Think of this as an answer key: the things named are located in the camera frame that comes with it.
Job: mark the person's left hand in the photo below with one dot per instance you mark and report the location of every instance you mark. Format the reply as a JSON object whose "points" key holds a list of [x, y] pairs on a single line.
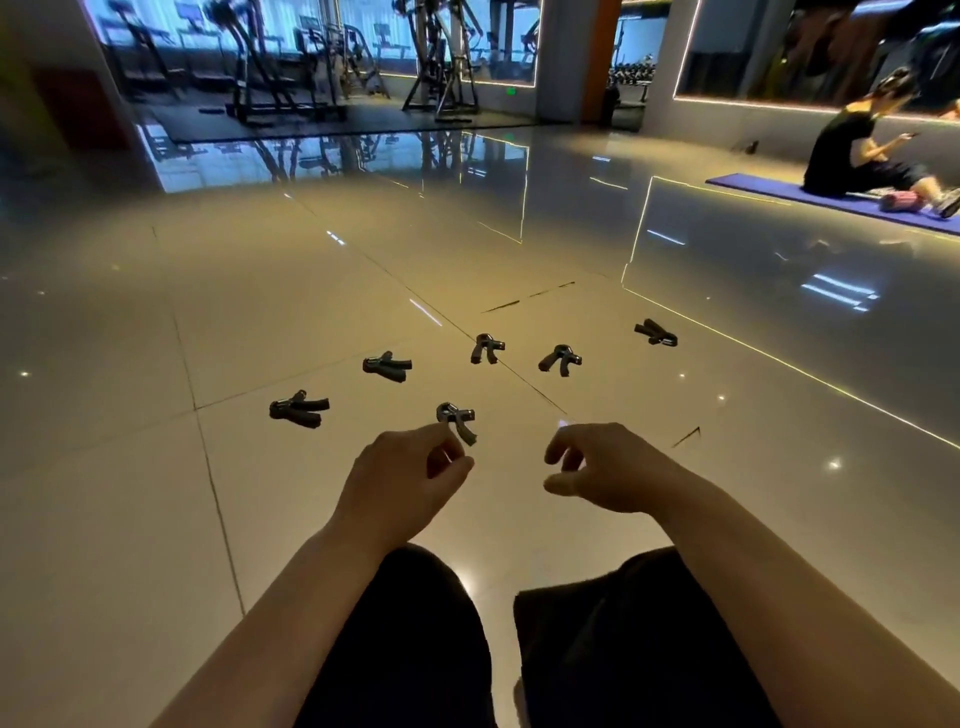
{"points": [[397, 487]]}

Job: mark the person's right hand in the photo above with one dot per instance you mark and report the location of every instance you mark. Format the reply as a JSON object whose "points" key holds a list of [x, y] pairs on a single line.
{"points": [[630, 476]]}

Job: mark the black spring hand gripper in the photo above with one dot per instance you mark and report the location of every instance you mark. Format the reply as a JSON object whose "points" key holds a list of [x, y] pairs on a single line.
{"points": [[459, 416]]}

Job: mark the group of black hand grippers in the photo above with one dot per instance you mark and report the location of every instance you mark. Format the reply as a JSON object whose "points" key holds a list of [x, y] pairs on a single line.
{"points": [[386, 367]]}

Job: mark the person's right forearm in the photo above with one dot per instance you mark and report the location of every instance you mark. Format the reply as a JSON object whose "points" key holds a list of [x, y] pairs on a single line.
{"points": [[787, 600]]}

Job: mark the person's left forearm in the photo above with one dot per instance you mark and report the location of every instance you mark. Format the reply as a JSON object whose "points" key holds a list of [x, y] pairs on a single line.
{"points": [[285, 645]]}

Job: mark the black trousers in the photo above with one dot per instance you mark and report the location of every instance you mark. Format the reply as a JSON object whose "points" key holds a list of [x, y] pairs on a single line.
{"points": [[420, 645]]}

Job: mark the purple exercise mat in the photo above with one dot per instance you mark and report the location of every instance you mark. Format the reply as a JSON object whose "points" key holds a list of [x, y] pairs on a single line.
{"points": [[750, 186]]}

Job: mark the dark rubber floor mat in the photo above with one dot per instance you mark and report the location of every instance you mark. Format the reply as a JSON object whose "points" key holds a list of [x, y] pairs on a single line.
{"points": [[337, 124]]}

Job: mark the pink foam roller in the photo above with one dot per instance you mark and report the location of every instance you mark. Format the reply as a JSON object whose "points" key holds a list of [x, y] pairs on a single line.
{"points": [[900, 201]]}

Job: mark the dumbbell rack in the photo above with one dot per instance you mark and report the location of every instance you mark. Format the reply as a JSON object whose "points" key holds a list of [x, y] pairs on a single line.
{"points": [[634, 75]]}

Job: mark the black gym exercise machine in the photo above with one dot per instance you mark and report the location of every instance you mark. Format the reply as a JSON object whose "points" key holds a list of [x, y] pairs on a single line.
{"points": [[247, 67], [431, 45]]}

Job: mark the large lit window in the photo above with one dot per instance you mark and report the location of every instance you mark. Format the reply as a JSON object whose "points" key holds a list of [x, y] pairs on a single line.
{"points": [[285, 15]]}

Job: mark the black treadmill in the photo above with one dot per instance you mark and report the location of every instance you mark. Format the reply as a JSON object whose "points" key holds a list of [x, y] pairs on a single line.
{"points": [[142, 52]]}

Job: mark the large wall mirror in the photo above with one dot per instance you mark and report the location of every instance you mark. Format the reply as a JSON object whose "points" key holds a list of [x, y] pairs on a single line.
{"points": [[750, 52]]}

